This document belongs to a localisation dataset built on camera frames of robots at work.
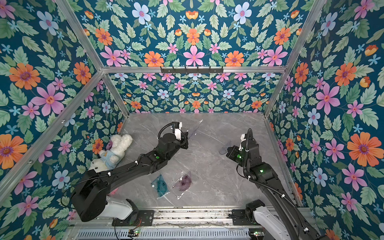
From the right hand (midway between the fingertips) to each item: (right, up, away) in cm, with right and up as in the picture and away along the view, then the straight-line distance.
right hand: (229, 145), depth 75 cm
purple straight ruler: (-3, -3, +5) cm, 6 cm away
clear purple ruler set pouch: (-19, +8, +8) cm, 22 cm away
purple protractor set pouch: (-26, -24, +9) cm, 36 cm away
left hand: (-21, +7, +5) cm, 23 cm away
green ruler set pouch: (-38, -25, +9) cm, 47 cm away
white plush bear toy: (-67, -5, +14) cm, 69 cm away
